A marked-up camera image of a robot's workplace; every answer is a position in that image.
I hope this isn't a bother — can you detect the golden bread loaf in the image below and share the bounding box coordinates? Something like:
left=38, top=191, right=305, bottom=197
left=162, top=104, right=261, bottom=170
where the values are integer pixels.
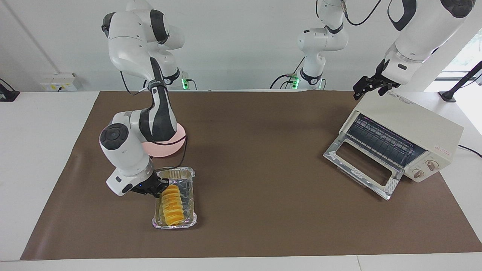
left=161, top=184, right=186, bottom=227

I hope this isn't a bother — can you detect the aluminium foil tray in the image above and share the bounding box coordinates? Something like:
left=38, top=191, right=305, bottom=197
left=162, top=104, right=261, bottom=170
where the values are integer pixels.
left=152, top=167, right=198, bottom=230

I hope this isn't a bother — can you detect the cream toaster oven body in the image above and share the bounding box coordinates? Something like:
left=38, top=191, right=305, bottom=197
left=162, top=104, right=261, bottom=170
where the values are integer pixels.
left=339, top=87, right=464, bottom=183

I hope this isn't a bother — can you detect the metal oven rack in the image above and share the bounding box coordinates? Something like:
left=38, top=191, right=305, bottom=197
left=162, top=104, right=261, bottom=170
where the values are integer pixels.
left=346, top=114, right=419, bottom=171

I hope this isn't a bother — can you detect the glass oven door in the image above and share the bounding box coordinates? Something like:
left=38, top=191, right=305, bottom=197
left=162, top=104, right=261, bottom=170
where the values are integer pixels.
left=323, top=132, right=405, bottom=201

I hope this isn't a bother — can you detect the pink round plate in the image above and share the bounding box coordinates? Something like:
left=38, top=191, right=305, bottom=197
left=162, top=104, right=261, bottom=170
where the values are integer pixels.
left=141, top=122, right=187, bottom=158

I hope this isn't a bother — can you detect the brown table mat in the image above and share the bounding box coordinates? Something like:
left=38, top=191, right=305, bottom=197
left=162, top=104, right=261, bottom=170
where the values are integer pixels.
left=20, top=90, right=482, bottom=260

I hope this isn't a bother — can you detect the black table clamp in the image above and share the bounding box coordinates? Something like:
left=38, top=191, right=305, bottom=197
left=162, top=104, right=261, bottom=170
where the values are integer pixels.
left=0, top=78, right=20, bottom=102

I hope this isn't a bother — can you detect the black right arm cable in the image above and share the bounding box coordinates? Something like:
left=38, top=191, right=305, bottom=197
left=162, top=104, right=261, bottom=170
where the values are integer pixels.
left=120, top=71, right=188, bottom=171

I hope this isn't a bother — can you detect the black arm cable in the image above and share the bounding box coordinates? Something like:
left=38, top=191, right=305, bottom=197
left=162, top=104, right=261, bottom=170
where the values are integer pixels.
left=120, top=71, right=188, bottom=171
left=341, top=0, right=384, bottom=26

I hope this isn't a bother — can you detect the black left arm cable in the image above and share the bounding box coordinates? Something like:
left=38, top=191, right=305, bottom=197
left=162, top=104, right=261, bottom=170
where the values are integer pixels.
left=341, top=0, right=384, bottom=26

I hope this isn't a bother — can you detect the black camera stand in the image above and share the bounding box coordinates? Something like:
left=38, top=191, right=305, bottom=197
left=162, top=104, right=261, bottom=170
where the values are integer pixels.
left=439, top=60, right=482, bottom=102

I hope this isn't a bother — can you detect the black left base cable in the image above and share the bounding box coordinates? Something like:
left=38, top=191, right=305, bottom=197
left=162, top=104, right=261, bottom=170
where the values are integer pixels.
left=269, top=56, right=305, bottom=90

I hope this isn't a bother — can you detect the black oven power cord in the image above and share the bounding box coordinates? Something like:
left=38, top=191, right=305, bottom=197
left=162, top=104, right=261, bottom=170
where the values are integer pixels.
left=458, top=145, right=482, bottom=158

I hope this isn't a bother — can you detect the white wall socket box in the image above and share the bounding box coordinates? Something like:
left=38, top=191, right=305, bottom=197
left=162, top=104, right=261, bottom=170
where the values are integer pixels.
left=41, top=73, right=78, bottom=92

